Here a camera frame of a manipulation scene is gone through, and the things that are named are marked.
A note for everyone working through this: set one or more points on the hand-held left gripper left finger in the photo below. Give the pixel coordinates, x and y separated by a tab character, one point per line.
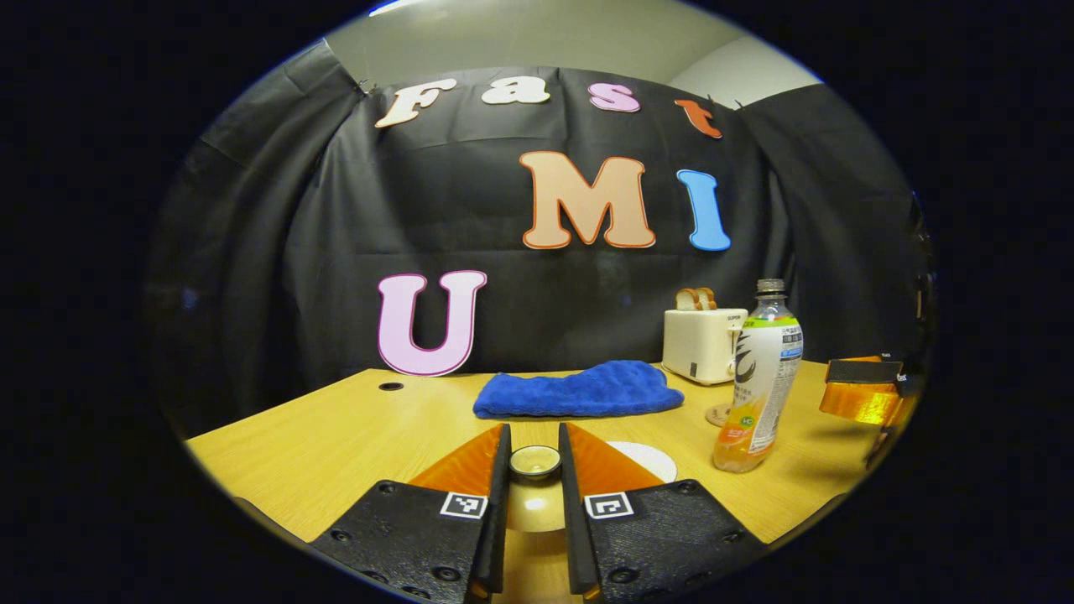
502	520

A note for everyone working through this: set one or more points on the plastic water bottle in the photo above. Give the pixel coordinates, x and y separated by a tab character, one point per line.
763	377

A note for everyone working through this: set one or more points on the round wooden coaster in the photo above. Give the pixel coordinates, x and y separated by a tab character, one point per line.
717	414

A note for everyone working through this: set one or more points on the toasted bread slice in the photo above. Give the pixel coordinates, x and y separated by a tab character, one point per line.
707	298
685	299

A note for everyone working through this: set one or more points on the blue towel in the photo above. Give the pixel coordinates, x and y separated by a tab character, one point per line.
579	393

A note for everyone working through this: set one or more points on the black backdrop cloth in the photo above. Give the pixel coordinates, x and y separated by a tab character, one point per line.
277	252

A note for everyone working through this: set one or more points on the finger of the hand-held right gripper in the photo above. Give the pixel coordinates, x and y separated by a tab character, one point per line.
883	445
864	371

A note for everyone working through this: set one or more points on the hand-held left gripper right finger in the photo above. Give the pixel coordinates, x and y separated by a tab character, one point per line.
570	520

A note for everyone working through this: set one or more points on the white toaster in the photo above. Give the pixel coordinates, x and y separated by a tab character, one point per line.
696	348

